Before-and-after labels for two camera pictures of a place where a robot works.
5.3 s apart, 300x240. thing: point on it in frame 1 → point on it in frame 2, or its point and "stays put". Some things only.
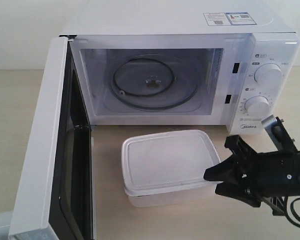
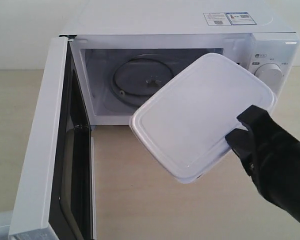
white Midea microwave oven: [228, 63] stays put
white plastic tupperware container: [167, 169] → [185, 121]
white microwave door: [53, 195] stays put
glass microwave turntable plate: [153, 81] stays put
